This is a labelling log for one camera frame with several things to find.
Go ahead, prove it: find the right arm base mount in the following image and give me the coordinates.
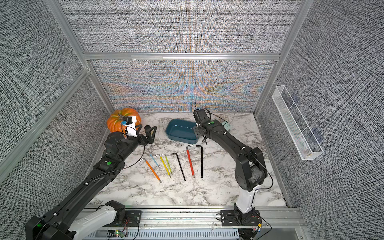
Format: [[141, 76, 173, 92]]
[[220, 204, 263, 227]]

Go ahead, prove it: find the woven round coaster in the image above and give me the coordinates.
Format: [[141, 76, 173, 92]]
[[217, 114, 229, 122]]

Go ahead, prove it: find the orange handled hex key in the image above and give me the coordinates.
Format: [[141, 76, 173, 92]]
[[142, 159, 162, 183]]

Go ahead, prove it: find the teal plastic storage box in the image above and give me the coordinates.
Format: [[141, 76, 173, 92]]
[[165, 119, 199, 145]]

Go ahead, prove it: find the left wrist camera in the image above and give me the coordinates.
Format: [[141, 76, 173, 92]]
[[121, 116, 138, 128]]

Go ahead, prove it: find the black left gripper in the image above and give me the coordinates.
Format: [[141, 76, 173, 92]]
[[119, 123, 156, 163]]

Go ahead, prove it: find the lime green handled hex key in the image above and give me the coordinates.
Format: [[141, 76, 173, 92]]
[[164, 154, 173, 176]]

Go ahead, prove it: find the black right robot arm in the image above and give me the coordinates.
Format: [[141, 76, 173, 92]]
[[193, 109, 269, 215]]

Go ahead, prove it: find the thin black hex key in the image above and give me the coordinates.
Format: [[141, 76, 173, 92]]
[[171, 153, 186, 181]]

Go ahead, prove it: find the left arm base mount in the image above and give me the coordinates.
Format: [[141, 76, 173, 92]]
[[105, 201, 142, 227]]

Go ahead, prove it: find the orange pumpkin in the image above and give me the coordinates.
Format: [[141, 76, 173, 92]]
[[107, 108, 142, 133]]

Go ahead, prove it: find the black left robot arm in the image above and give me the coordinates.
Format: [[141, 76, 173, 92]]
[[25, 125, 157, 240]]

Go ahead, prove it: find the white slotted cable duct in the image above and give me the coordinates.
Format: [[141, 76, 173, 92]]
[[85, 229, 240, 240]]

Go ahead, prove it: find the blue handled hex key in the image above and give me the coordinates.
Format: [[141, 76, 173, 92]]
[[150, 154, 160, 168]]

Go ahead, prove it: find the yellow handled hex key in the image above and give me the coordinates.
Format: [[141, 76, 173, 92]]
[[158, 155, 172, 178]]

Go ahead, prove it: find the mint green glass bottle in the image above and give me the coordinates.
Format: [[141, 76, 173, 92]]
[[222, 121, 231, 132]]

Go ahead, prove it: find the clear acrylic wall tray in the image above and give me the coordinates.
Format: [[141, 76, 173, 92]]
[[272, 86, 324, 161]]

